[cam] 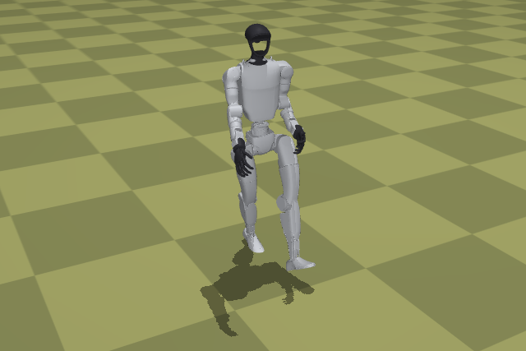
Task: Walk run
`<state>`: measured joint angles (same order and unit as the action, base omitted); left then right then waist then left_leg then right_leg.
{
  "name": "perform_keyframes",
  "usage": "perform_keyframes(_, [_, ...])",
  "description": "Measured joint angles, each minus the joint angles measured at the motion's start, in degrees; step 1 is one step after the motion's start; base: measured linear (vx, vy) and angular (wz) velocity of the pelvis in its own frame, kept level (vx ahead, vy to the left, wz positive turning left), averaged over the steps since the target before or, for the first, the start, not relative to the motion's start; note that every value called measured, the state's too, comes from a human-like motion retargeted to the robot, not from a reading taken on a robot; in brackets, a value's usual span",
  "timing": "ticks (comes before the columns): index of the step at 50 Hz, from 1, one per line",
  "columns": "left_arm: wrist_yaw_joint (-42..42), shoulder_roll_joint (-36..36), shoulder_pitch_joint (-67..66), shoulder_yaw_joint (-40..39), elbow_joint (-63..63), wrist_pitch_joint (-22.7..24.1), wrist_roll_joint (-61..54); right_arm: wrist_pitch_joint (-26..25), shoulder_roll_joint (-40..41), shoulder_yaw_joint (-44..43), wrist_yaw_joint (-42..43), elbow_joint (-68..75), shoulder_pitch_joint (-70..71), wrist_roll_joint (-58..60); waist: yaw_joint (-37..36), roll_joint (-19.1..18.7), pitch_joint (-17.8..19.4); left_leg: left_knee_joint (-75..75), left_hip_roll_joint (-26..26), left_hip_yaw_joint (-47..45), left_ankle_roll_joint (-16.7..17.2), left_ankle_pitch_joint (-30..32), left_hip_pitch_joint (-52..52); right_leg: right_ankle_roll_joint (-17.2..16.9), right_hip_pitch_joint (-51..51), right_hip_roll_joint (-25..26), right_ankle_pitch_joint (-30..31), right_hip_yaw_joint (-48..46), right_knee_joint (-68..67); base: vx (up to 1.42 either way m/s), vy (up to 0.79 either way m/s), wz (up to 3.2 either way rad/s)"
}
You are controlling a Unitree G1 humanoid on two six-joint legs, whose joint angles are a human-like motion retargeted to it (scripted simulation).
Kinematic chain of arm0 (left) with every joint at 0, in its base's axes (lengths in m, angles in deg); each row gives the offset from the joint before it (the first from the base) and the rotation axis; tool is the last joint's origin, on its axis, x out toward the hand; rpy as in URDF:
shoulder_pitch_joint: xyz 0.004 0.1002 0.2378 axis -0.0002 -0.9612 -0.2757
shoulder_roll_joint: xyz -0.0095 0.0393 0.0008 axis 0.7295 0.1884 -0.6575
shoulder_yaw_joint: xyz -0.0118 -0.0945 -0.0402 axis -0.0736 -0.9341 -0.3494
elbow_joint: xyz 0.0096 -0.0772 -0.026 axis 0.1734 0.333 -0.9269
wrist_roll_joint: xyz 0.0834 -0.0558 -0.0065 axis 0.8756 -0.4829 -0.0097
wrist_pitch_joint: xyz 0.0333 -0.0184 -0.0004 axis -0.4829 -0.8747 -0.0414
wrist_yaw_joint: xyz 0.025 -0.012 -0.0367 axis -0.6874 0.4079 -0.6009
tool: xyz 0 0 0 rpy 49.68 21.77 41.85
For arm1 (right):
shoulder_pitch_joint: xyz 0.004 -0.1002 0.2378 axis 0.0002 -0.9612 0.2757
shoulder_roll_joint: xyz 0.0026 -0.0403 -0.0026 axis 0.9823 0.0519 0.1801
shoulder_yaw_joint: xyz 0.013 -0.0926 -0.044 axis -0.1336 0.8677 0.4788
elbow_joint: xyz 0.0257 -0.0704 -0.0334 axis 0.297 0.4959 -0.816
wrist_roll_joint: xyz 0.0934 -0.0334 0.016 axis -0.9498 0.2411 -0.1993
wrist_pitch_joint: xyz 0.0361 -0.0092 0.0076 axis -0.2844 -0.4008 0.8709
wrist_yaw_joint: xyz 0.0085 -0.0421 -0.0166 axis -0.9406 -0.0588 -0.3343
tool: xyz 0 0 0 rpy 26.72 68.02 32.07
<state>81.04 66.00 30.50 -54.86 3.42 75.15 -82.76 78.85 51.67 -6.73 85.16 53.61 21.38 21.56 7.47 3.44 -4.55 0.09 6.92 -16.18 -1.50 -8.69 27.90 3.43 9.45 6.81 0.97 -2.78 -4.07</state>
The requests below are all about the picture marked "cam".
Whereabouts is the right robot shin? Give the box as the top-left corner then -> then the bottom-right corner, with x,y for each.
238,192 -> 256,238

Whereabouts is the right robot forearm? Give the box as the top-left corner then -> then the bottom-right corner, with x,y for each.
227,106 -> 246,147

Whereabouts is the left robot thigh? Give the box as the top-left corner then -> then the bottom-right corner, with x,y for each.
274,134 -> 299,212

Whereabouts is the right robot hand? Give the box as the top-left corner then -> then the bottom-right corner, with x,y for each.
233,138 -> 254,178

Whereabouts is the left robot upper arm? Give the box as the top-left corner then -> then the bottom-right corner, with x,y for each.
276,61 -> 293,109

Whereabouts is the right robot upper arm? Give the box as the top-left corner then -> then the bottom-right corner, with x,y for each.
222,66 -> 242,118

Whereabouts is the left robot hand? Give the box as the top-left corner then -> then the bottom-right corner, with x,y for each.
293,125 -> 306,155

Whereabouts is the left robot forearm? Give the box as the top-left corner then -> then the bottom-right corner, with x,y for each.
280,100 -> 299,135

